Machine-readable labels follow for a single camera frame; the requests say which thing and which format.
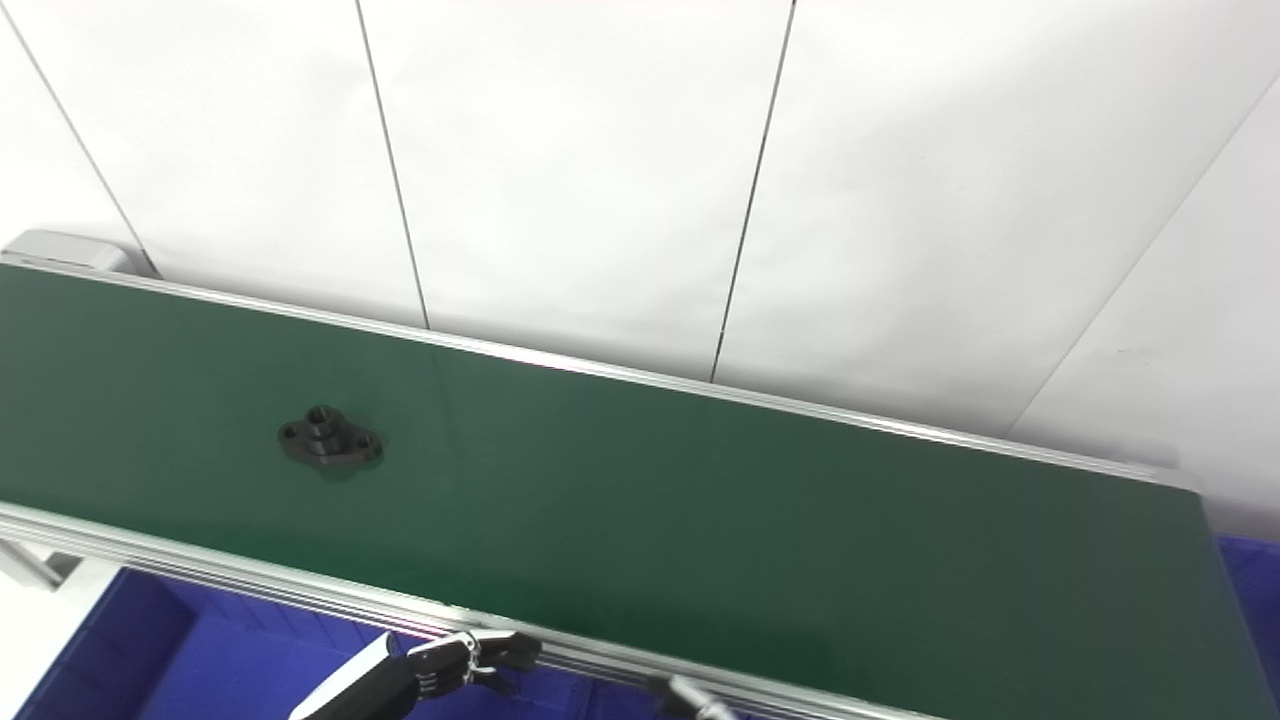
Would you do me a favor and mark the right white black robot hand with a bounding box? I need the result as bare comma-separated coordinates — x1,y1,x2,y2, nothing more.
648,674,739,720

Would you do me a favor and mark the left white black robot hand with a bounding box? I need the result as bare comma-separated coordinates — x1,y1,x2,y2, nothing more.
290,629,544,720

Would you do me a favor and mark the black flanged metal part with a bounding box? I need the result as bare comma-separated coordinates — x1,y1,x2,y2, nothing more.
277,404,385,473

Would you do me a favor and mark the grey conveyor end housing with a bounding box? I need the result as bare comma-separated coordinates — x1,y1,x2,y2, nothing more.
0,229,138,277

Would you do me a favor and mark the grey conveyor support bracket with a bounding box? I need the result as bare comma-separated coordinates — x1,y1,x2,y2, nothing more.
0,540,83,593

